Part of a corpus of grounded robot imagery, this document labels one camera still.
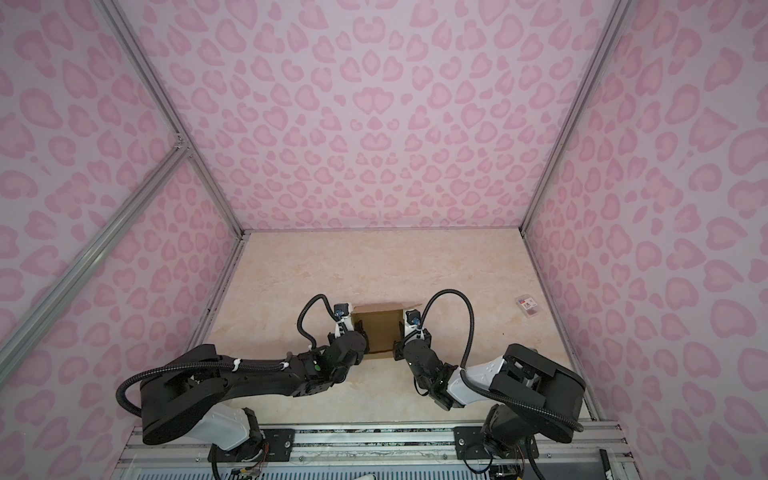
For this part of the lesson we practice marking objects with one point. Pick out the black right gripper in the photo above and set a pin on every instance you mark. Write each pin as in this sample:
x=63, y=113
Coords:
x=398, y=348

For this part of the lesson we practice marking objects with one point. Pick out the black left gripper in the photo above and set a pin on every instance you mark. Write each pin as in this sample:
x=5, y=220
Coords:
x=359, y=329

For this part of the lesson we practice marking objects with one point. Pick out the brown cardboard box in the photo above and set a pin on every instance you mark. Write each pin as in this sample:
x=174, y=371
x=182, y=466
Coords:
x=382, y=324

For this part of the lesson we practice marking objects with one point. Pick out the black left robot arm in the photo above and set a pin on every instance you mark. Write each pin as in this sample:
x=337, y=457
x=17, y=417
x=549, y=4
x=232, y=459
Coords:
x=187, y=397

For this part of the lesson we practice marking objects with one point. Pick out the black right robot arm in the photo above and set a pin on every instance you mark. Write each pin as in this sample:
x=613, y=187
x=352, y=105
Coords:
x=532, y=394

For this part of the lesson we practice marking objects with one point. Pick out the small pink card packet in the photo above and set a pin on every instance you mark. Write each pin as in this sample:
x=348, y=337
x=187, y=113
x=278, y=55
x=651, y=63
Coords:
x=528, y=305

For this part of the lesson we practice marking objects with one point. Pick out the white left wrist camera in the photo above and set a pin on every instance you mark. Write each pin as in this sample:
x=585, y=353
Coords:
x=342, y=313

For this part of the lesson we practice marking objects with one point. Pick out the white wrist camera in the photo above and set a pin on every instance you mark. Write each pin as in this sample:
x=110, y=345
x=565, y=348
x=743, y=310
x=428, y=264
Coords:
x=342, y=313
x=412, y=325

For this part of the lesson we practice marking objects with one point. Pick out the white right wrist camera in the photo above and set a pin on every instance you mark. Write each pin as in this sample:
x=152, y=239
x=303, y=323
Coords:
x=412, y=325

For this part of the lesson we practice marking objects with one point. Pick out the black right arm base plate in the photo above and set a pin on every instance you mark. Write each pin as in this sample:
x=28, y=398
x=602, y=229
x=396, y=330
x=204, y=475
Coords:
x=474, y=443

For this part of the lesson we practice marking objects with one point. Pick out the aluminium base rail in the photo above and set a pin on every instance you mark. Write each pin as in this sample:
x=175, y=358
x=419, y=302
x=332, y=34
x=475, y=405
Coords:
x=410, y=450

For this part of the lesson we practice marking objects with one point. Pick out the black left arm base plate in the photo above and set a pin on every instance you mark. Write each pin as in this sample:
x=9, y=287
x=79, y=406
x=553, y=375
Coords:
x=270, y=445

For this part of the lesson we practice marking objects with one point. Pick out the aluminium diagonal frame strut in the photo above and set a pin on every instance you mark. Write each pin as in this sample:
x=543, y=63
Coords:
x=38, y=320

